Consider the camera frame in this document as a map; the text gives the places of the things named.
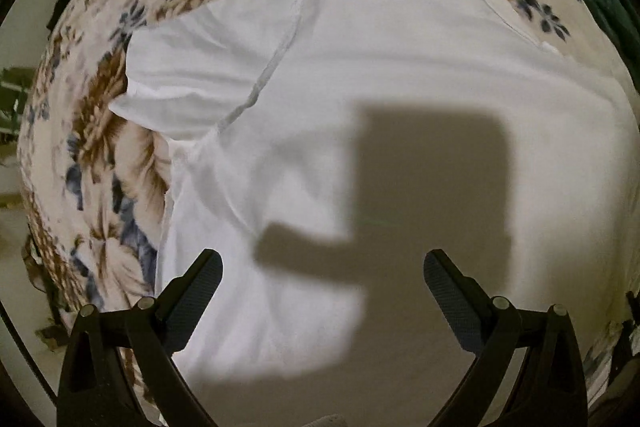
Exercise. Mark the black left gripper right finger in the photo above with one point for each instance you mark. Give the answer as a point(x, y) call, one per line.
point(550, 389)

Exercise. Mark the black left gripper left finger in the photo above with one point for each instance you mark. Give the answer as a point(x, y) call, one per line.
point(94, 390)

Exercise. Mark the white t-shirt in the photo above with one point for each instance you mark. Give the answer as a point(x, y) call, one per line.
point(322, 147)

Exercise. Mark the floral bed blanket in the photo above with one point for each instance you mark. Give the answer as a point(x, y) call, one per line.
point(96, 184)

